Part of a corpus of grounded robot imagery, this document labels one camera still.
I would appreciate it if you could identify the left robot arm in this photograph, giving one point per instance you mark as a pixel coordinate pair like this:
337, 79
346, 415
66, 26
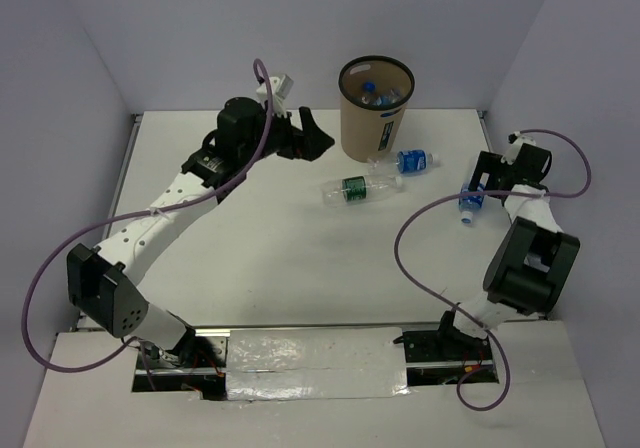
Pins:
103, 280

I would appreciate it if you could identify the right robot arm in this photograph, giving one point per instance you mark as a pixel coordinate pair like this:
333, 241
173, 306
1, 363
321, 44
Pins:
531, 266

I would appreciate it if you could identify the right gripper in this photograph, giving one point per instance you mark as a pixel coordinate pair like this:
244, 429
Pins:
489, 163

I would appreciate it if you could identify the crushed blue label bottle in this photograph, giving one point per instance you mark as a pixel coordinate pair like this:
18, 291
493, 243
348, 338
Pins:
390, 97

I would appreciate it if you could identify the blue label bottle by bin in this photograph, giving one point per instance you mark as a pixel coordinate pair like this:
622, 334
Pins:
404, 162

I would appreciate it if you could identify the shiny silver foil sheet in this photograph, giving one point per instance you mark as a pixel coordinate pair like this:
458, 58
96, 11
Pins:
314, 364

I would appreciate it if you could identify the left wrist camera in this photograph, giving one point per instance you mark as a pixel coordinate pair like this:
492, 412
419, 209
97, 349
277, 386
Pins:
280, 85

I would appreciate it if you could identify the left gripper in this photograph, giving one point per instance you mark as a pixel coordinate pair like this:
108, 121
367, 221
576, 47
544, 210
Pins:
306, 144

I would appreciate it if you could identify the brown cylindrical paper bin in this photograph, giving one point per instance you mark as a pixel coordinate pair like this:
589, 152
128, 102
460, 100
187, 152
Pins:
370, 131

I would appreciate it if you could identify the green label clear bottle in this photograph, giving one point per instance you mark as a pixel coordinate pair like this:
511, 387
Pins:
360, 189

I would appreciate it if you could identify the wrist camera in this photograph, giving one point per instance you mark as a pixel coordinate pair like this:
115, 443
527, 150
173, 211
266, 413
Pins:
280, 85
517, 140

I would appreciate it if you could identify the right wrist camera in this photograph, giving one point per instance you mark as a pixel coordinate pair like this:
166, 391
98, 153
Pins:
517, 140

